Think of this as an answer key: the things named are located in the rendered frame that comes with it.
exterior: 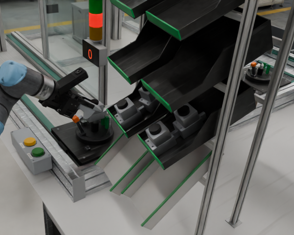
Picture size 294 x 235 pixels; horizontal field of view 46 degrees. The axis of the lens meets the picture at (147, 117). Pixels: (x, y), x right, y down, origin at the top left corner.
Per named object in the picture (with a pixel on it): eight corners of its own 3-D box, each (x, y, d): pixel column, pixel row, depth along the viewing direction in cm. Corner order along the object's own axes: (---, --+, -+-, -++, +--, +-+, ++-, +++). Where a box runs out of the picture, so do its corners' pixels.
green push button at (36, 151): (34, 160, 119) (34, 155, 118) (30, 154, 121) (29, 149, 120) (45, 156, 121) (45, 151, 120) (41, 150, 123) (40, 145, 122)
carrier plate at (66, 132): (81, 167, 118) (81, 162, 116) (51, 132, 133) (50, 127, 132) (139, 144, 131) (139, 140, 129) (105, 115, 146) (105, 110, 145)
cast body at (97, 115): (89, 122, 124) (89, 105, 120) (83, 117, 126) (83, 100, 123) (109, 116, 128) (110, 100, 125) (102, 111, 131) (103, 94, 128)
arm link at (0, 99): (-29, 117, 99) (-7, 92, 96) (-18, 98, 109) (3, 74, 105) (-5, 132, 103) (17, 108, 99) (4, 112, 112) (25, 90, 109)
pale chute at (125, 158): (119, 196, 103) (109, 191, 100) (103, 169, 112) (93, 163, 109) (185, 126, 100) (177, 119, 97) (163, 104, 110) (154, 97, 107)
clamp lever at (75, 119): (80, 134, 125) (73, 120, 120) (78, 132, 127) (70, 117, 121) (89, 128, 127) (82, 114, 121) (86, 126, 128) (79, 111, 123)
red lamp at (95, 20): (93, 28, 128) (93, 15, 126) (86, 24, 132) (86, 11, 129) (105, 26, 131) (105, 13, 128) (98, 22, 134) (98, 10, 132)
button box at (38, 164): (33, 176, 120) (31, 162, 116) (11, 144, 133) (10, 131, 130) (53, 168, 123) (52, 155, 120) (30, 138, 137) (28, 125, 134)
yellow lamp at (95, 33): (93, 41, 131) (93, 28, 128) (87, 37, 134) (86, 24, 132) (104, 39, 134) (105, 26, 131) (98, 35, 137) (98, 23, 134)
